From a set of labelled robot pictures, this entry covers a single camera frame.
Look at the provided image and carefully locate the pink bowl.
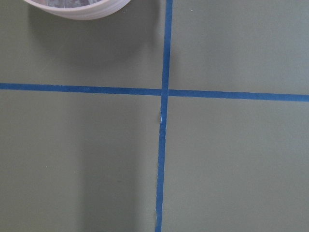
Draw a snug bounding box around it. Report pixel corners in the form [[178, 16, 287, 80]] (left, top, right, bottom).
[[25, 0, 130, 20]]

